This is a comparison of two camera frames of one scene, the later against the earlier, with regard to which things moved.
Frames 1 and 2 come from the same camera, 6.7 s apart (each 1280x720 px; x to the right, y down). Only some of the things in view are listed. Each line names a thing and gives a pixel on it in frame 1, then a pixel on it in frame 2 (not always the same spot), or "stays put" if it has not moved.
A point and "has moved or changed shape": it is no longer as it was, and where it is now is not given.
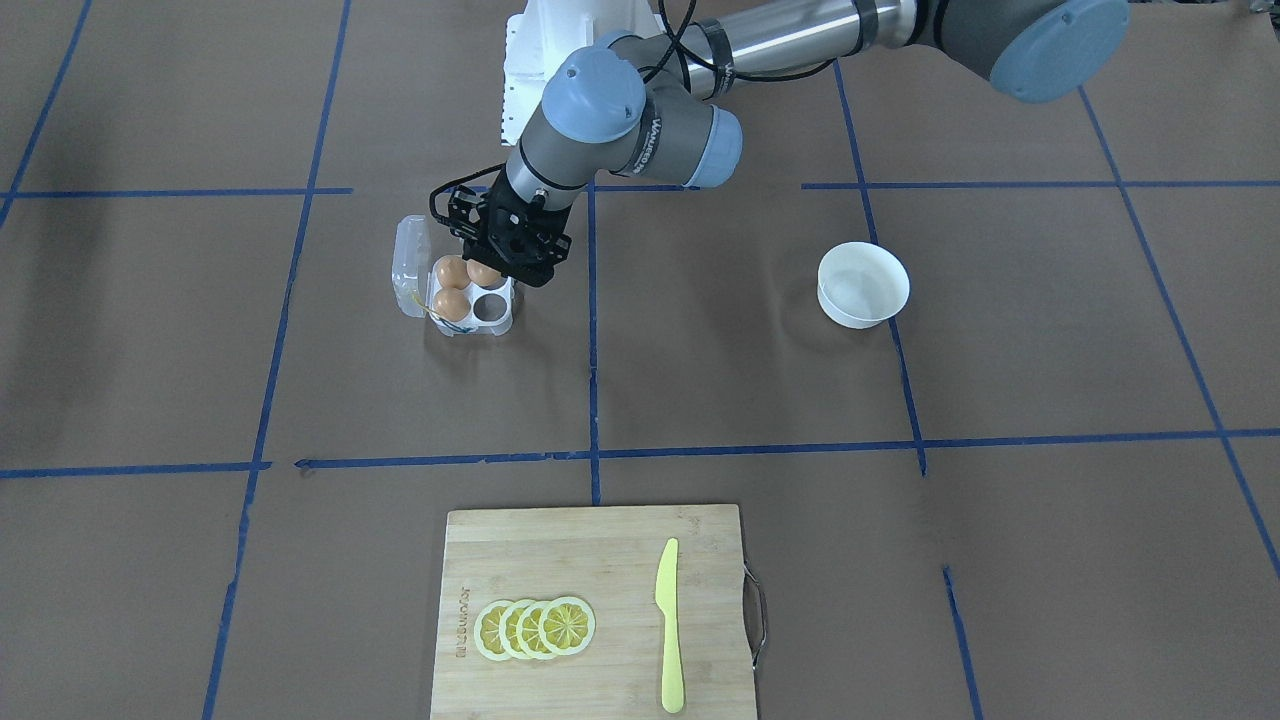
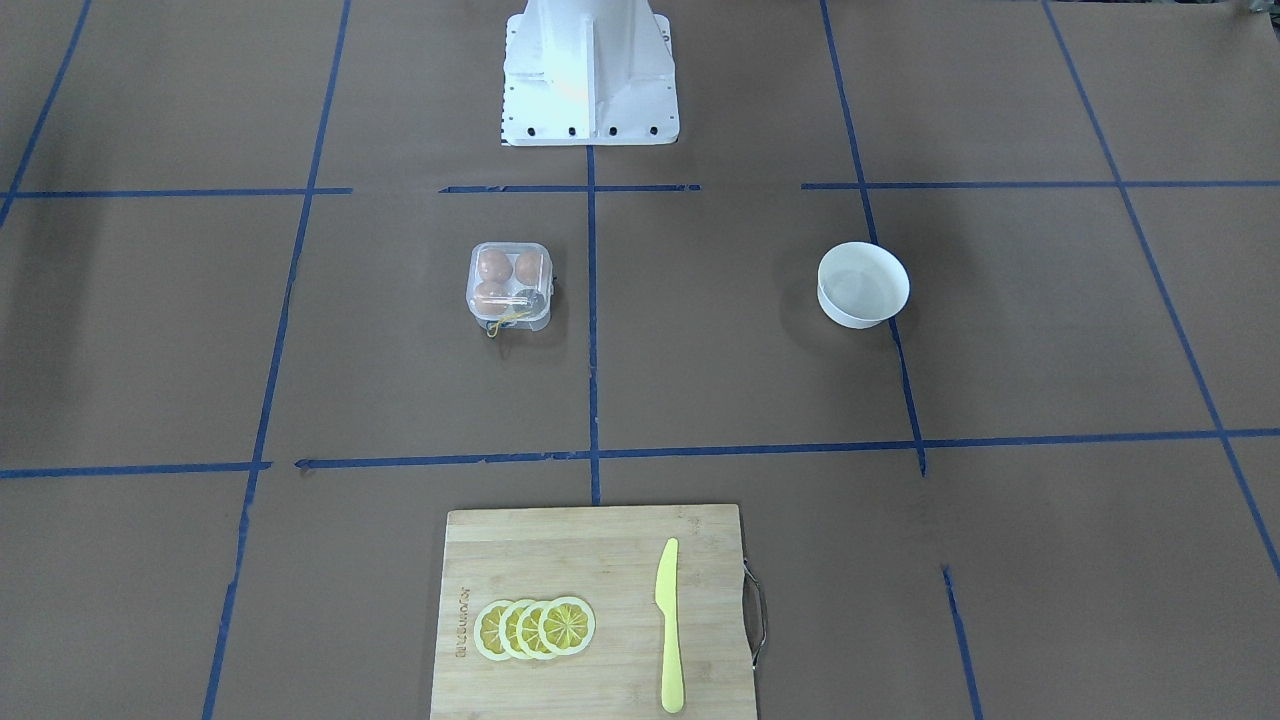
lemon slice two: (528, 630) stays put
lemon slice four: (487, 630) stays put
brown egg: (453, 304) -> (492, 298)
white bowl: (861, 284) stays put
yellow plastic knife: (667, 600) stays put
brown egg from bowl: (482, 274) has moved or changed shape
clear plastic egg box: (415, 287) has moved or changed shape
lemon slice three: (507, 629) stays put
